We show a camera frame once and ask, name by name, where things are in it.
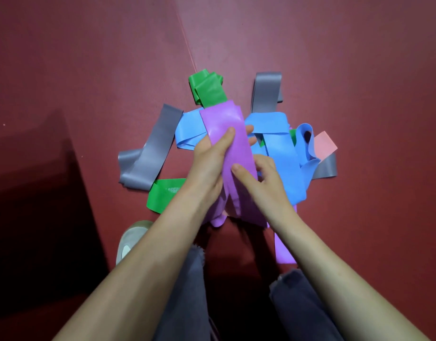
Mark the person's right hand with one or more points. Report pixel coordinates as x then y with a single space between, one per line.
267 191

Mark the pink resistance band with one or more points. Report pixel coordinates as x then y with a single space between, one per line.
324 143

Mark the green resistance band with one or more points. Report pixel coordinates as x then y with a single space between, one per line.
209 90

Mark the person's right leg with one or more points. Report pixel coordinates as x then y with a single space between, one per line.
303 308

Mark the blue resistance band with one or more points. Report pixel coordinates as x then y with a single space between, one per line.
282 152

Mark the person's left leg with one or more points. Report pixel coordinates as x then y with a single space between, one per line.
186 308

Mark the person's left shoe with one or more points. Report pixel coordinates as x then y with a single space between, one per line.
131 237

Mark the person's leg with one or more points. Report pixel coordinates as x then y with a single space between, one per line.
303 308
186 308

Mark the person's left hand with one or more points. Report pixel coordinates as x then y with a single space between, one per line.
207 166

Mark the grey resistance band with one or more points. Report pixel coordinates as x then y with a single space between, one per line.
150 152

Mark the person's right forearm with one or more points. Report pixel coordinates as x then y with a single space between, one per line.
346 294

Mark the person's left forearm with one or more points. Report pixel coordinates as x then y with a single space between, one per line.
139 280

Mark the purple resistance band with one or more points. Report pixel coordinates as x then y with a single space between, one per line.
225 117

